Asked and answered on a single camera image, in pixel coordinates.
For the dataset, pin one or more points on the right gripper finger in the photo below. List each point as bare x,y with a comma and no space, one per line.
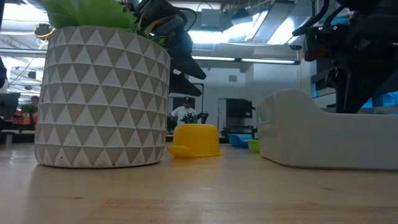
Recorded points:
357,93
335,84

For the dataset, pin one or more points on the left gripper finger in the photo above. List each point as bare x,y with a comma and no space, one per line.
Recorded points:
188,67
182,85

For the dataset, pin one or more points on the yellow measuring cup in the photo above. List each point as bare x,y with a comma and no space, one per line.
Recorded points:
196,138

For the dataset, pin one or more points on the blue measuring cup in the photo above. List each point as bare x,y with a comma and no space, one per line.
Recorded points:
237,140

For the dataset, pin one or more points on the green measuring cup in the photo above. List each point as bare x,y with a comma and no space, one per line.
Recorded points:
254,146

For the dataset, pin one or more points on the black background robot arm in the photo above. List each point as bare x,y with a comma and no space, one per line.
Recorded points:
202,116

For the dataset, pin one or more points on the grey plastic basket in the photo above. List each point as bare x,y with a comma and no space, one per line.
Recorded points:
311,140

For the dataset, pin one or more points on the person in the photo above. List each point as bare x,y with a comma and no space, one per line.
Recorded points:
35,100
183,113

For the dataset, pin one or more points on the grey ceiling box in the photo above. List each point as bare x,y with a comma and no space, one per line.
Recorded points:
211,18

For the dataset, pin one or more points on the long ceiling light bar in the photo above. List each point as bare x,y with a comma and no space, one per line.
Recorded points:
248,59

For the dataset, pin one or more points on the black background monitor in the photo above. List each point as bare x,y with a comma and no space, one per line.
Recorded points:
238,108

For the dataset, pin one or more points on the white geometric plant pot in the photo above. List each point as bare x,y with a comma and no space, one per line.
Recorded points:
102,99

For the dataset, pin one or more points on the green artificial succulent plant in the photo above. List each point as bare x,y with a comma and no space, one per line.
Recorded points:
90,14

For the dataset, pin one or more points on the black round ceiling fixture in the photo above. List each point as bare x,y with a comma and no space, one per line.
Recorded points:
43,30

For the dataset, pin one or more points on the green background plant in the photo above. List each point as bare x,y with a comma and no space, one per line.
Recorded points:
29,109

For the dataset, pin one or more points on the black background stand frame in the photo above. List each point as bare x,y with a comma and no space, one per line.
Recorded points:
203,99

